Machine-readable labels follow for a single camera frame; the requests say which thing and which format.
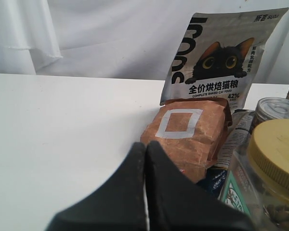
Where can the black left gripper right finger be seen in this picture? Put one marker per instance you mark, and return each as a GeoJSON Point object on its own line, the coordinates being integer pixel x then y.
{"type": "Point", "coordinates": [176, 204]}

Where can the clear jar gold lid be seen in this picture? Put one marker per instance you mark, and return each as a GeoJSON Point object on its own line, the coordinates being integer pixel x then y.
{"type": "Point", "coordinates": [257, 181]}

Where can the blue printed snack packet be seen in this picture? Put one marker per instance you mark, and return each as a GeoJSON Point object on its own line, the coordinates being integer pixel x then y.
{"type": "Point", "coordinates": [238, 134]}

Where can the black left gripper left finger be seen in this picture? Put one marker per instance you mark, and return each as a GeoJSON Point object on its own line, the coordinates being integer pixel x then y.
{"type": "Point", "coordinates": [117, 205]}

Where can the grey cat food pouch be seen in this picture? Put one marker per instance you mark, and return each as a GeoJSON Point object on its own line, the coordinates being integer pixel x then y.
{"type": "Point", "coordinates": [219, 56]}

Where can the metal pull-tab can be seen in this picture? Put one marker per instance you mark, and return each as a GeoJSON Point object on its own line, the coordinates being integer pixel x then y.
{"type": "Point", "coordinates": [270, 108]}

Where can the pink brown paper package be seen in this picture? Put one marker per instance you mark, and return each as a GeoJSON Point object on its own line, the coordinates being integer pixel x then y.
{"type": "Point", "coordinates": [191, 132]}

